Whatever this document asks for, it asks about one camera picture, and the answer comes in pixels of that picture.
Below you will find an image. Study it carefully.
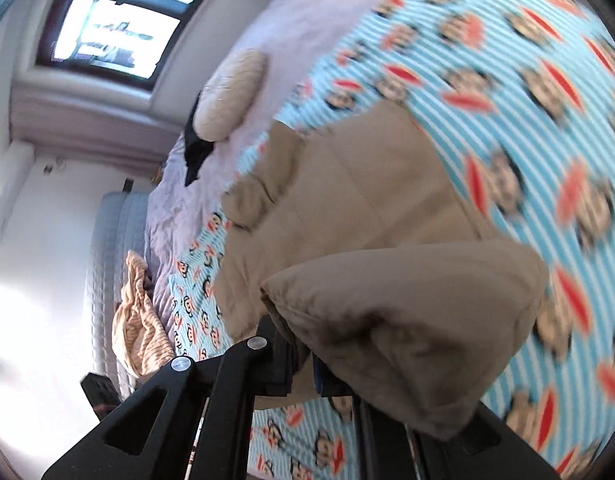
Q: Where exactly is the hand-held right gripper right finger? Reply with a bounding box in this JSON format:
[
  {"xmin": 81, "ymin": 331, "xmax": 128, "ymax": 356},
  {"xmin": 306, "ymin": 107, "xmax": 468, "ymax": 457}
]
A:
[{"xmin": 312, "ymin": 355, "xmax": 559, "ymax": 480}]

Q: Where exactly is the yellow striped garment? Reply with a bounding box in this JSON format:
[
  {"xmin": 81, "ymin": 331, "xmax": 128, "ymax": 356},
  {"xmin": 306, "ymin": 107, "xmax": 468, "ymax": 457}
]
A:
[{"xmin": 112, "ymin": 251, "xmax": 177, "ymax": 377}]

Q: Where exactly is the round cream cushion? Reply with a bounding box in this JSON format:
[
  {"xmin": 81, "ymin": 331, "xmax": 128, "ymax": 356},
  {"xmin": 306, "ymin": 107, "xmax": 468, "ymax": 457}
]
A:
[{"xmin": 193, "ymin": 49, "xmax": 270, "ymax": 143}]

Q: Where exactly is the purple bedspread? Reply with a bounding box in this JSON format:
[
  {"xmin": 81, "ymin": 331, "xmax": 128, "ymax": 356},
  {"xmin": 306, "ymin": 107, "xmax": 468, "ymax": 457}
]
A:
[{"xmin": 147, "ymin": 0, "xmax": 428, "ymax": 321}]

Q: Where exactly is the tan puffer jacket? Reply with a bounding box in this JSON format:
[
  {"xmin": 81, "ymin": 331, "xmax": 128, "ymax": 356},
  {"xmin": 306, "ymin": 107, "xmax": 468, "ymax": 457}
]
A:
[{"xmin": 214, "ymin": 102, "xmax": 551, "ymax": 441}]

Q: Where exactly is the blue striped monkey print blanket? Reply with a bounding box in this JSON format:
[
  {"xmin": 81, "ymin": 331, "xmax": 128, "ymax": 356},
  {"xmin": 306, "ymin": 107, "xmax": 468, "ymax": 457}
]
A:
[{"xmin": 167, "ymin": 0, "xmax": 615, "ymax": 480}]

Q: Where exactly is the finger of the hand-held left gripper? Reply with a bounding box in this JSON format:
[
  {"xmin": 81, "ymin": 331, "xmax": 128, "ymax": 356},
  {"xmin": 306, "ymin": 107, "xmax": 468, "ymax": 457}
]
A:
[{"xmin": 80, "ymin": 372, "xmax": 121, "ymax": 415}]

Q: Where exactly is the dark framed window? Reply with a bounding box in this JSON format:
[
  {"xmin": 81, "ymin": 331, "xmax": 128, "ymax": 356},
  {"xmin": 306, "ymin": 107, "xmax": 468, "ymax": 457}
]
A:
[{"xmin": 34, "ymin": 0, "xmax": 233, "ymax": 92}]

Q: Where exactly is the grey curtain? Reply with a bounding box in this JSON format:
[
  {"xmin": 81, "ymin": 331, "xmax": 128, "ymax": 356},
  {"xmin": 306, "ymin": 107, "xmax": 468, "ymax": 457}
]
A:
[{"xmin": 10, "ymin": 75, "xmax": 182, "ymax": 150}]

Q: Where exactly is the grey quilted headboard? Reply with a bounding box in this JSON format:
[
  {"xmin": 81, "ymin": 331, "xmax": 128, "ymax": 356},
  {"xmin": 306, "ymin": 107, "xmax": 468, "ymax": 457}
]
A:
[{"xmin": 84, "ymin": 191, "xmax": 160, "ymax": 401}]

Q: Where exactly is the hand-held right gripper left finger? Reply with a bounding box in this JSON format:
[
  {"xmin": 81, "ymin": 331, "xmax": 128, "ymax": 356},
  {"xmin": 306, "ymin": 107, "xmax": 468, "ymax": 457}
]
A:
[{"xmin": 41, "ymin": 317, "xmax": 308, "ymax": 480}]

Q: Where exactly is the black cloth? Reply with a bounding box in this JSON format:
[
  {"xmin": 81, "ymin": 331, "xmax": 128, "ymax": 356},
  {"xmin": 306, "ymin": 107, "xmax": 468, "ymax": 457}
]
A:
[{"xmin": 183, "ymin": 95, "xmax": 215, "ymax": 188}]

